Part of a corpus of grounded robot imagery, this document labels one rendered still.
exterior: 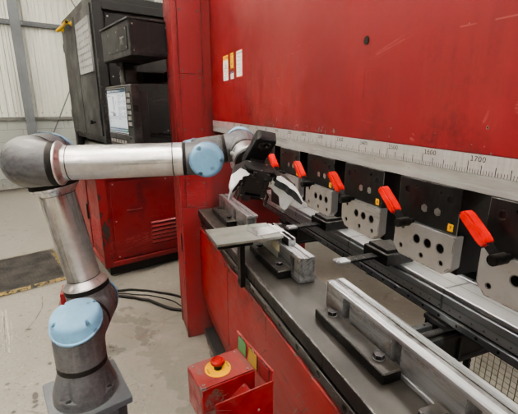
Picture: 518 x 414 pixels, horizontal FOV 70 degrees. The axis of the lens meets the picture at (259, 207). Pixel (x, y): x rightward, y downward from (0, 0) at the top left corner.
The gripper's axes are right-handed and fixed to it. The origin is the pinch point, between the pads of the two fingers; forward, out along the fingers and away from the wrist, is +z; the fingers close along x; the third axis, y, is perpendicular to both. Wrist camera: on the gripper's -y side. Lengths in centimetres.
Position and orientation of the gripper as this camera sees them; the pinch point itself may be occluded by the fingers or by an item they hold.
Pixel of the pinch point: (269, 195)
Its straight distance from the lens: 72.4
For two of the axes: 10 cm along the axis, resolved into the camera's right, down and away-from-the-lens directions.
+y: -2.9, 8.4, 4.6
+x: -9.4, -1.5, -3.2
